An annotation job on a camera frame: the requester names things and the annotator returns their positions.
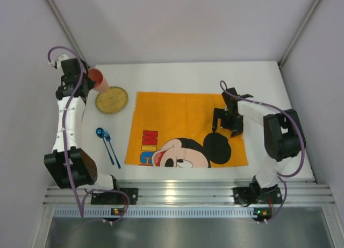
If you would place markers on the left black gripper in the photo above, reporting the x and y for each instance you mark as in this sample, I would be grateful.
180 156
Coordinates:
71 79

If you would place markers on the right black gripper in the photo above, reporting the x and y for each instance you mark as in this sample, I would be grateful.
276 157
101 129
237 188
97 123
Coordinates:
224 118

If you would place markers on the pink plastic cup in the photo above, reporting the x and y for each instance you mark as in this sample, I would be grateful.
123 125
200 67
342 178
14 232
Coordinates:
101 84

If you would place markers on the orange Mickey Mouse placemat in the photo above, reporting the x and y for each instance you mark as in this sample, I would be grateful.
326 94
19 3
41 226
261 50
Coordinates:
175 130

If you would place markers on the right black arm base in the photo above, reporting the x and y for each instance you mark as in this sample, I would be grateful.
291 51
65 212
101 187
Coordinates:
254 194

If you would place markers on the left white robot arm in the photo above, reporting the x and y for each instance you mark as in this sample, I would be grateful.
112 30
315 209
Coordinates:
68 164

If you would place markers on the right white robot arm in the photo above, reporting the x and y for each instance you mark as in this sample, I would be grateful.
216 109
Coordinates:
283 136

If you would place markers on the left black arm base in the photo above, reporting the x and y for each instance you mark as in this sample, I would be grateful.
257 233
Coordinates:
108 198

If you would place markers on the yellow round woven coaster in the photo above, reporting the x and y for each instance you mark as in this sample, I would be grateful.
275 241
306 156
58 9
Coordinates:
112 101

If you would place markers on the blue metallic spoon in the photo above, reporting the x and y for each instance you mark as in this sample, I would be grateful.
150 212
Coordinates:
101 134

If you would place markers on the blue metallic fork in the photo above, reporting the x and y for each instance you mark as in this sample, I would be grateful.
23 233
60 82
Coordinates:
113 157

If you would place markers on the left aluminium frame post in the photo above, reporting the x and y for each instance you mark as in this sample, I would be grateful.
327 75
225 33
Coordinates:
56 13

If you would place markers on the aluminium frame post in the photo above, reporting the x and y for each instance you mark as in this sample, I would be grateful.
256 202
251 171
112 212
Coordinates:
311 11
56 13

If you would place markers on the aluminium mounting rail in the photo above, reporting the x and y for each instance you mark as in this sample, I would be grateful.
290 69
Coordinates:
220 193

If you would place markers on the perforated metal cable tray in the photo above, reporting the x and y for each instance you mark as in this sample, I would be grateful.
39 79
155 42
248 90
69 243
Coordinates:
172 212

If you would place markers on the right aluminium frame post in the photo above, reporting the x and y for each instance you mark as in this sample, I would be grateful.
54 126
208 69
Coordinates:
311 11

